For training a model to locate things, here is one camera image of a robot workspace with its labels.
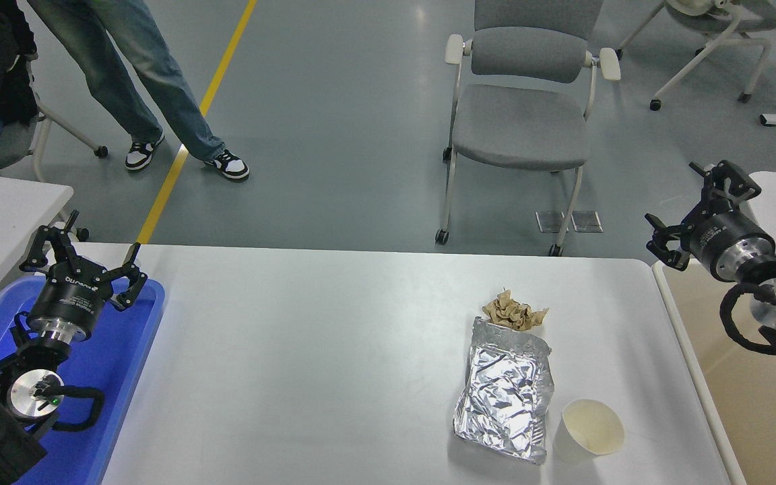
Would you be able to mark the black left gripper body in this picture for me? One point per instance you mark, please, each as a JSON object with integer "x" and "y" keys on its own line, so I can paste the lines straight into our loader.
{"x": 71, "y": 300}

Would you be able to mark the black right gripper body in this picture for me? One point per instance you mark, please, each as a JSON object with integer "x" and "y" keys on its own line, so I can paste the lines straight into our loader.
{"x": 725, "y": 229}

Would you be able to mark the tan paper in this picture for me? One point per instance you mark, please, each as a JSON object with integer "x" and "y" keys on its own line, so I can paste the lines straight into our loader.
{"x": 512, "y": 313}

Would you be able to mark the grey padded armchair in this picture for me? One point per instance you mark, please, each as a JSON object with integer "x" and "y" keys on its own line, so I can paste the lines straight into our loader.
{"x": 519, "y": 128}

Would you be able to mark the white paper cup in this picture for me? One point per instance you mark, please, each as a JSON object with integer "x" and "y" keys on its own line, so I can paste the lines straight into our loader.
{"x": 590, "y": 428}

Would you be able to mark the silver foil tray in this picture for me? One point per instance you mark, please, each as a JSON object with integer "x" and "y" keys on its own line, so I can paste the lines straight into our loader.
{"x": 506, "y": 394}

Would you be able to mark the blue plastic tray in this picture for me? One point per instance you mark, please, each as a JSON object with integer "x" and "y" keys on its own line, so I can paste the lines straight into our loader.
{"x": 112, "y": 350}

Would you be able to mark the clear floor plate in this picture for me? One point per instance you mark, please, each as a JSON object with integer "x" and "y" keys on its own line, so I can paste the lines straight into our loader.
{"x": 551, "y": 222}
{"x": 587, "y": 222}

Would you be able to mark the grey chair with white legs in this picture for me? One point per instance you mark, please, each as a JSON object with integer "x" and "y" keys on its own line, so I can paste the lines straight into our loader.
{"x": 14, "y": 141}

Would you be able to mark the white framed wheeled chair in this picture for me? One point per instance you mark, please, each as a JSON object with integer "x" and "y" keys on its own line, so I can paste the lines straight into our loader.
{"x": 731, "y": 20}

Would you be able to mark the standing person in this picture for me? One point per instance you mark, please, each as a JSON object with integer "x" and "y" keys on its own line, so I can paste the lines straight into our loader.
{"x": 132, "y": 74}

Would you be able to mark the large pale bin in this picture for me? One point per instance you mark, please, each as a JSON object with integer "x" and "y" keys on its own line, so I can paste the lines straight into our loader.
{"x": 752, "y": 431}

